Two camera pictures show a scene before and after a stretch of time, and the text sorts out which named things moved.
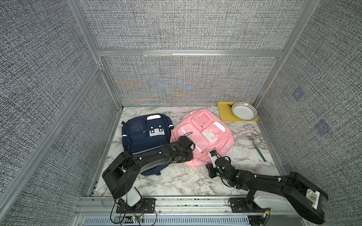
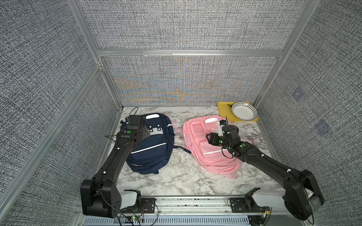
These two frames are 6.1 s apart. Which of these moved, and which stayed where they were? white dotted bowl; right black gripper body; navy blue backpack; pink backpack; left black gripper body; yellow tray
Moved: left black gripper body; pink backpack; right black gripper body
Stayed: white dotted bowl; navy blue backpack; yellow tray
